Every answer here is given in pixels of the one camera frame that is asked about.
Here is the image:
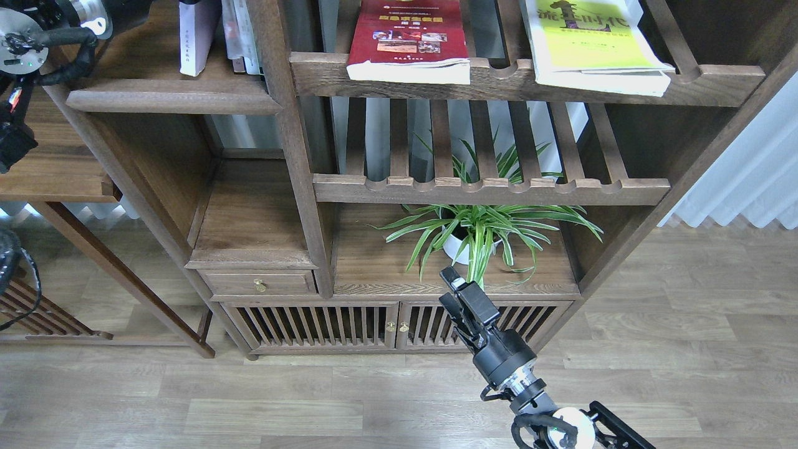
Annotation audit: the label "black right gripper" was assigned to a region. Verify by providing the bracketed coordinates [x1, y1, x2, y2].
[439, 266, 537, 389]

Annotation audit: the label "yellow-green book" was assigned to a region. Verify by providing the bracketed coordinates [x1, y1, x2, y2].
[525, 1, 675, 97]

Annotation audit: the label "white and lilac book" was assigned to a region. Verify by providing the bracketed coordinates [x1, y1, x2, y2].
[178, 1, 221, 77]

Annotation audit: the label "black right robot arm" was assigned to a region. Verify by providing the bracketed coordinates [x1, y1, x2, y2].
[440, 267, 653, 448]

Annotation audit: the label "upright white books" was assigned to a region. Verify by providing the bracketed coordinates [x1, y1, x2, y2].
[221, 1, 263, 75]

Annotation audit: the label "right slatted cabinet door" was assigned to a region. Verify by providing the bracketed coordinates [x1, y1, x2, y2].
[396, 301, 571, 352]

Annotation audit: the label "slatted cabinet door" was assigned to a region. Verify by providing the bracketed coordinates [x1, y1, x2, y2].
[222, 303, 400, 355]
[396, 301, 571, 352]

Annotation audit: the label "white plant pot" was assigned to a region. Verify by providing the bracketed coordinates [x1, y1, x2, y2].
[443, 226, 501, 268]

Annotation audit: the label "green spider plant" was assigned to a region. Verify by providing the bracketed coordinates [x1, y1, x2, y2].
[374, 128, 604, 291]

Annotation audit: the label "dark wooden bookshelf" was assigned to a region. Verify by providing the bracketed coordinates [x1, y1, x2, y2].
[46, 1, 796, 359]

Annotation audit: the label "left slatted cabinet door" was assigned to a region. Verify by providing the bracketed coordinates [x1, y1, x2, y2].
[222, 303, 400, 355]

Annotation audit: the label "small wooden drawer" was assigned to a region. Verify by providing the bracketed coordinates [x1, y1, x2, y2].
[198, 269, 317, 295]

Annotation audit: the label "red book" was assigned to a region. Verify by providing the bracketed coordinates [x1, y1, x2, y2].
[347, 1, 471, 85]

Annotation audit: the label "white curtain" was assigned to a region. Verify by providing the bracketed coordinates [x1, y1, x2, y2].
[658, 75, 797, 229]

